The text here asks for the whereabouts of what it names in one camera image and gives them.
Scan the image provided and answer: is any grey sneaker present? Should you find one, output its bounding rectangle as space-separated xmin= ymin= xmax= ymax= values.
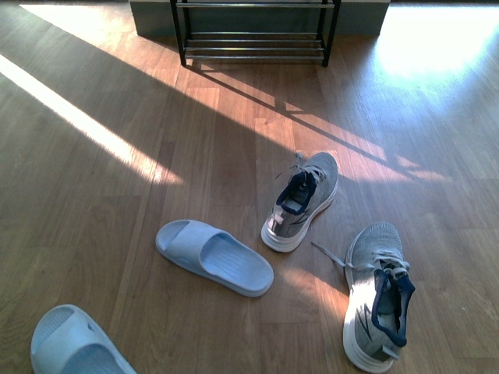
xmin=260 ymin=152 xmax=338 ymax=253
xmin=315 ymin=222 xmax=415 ymax=373

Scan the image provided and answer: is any light blue slide sandal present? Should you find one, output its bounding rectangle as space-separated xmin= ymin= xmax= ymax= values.
xmin=155 ymin=220 xmax=274 ymax=297

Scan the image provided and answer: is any black metal shoe rack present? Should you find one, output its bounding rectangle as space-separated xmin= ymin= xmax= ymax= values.
xmin=170 ymin=1 xmax=342 ymax=66

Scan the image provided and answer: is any light blue sandal at corner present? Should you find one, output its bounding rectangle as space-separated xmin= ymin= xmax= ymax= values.
xmin=30 ymin=304 xmax=135 ymax=373

